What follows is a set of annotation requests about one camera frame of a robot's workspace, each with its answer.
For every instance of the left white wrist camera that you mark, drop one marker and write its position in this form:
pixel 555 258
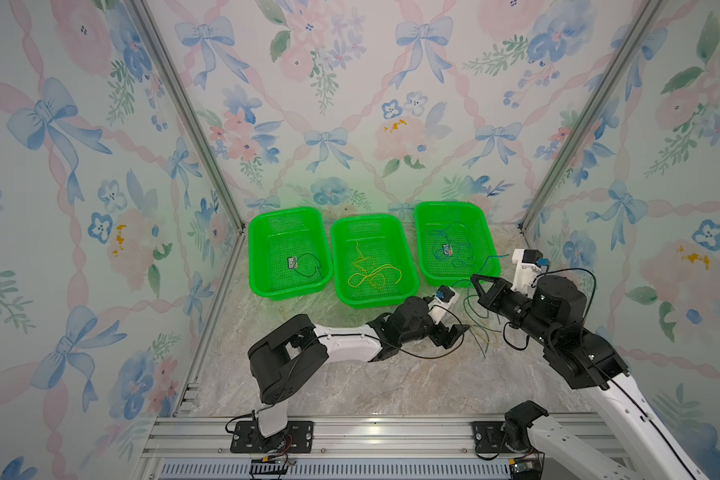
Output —
pixel 442 303

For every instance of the right aluminium corner post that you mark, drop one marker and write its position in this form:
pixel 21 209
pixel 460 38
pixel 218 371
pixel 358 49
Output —
pixel 635 35

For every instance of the middle green plastic basket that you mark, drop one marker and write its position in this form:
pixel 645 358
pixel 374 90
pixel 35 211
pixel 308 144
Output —
pixel 372 260

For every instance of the right green plastic basket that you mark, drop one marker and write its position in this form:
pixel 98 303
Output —
pixel 464 227

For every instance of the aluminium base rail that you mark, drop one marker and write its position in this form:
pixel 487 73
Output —
pixel 342 447

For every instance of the left aluminium corner post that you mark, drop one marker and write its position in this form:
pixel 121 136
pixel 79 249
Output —
pixel 145 24

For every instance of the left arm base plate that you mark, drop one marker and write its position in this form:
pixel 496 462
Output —
pixel 296 438

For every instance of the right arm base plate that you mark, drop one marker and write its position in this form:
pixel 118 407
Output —
pixel 497 437

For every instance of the aluminium corner post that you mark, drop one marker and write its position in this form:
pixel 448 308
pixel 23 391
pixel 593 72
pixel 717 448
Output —
pixel 635 35
pixel 145 24

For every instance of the green plastic basket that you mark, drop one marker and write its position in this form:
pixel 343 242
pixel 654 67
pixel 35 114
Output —
pixel 464 227
pixel 276 236
pixel 372 260

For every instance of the left green plastic basket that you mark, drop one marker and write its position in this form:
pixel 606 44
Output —
pixel 276 236

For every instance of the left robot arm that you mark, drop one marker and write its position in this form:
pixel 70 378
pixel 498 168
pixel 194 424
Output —
pixel 284 360

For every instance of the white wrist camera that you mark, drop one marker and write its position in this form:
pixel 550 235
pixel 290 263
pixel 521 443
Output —
pixel 529 265
pixel 442 303

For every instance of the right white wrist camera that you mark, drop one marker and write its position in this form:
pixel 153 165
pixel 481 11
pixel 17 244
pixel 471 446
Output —
pixel 529 265

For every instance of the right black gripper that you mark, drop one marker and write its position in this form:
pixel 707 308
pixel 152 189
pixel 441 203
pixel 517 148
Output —
pixel 494 294

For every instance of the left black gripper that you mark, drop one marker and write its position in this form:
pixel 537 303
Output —
pixel 449 336

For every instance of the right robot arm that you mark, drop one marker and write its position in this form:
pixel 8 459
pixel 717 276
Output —
pixel 554 316

